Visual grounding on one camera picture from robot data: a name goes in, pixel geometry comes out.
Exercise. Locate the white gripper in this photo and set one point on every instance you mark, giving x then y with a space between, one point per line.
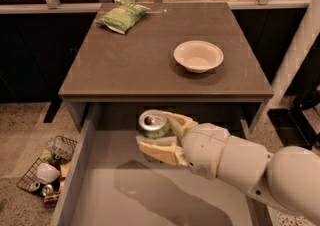
204 148

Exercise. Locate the green soda can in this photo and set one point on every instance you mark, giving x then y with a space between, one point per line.
153 124

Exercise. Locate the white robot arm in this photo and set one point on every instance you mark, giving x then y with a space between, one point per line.
288 180

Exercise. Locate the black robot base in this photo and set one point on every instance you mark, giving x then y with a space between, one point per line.
299 125

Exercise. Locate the open grey top drawer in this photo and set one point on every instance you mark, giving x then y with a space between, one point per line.
111 184

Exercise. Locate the grey cabinet with top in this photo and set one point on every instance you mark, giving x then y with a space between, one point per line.
139 66

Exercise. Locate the silver can in basket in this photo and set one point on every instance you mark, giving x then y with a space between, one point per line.
47 190
35 186

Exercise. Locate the clear plastic bottle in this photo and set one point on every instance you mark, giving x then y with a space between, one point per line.
59 148

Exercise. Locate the green chip bag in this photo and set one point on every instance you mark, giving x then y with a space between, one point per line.
121 18

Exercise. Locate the white bowl in basket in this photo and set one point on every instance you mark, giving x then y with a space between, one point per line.
47 173

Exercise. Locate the black wire basket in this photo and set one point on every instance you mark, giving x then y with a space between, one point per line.
47 157

